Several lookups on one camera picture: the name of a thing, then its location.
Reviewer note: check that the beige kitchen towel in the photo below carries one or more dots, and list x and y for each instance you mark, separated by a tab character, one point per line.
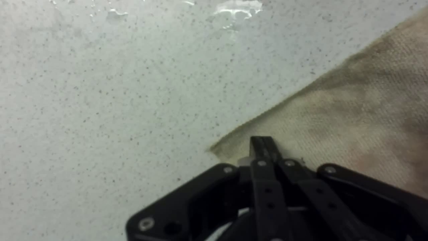
357	111

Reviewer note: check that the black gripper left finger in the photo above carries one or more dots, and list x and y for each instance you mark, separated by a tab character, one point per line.
215	208

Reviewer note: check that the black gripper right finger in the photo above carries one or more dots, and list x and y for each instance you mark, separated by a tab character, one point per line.
357	200

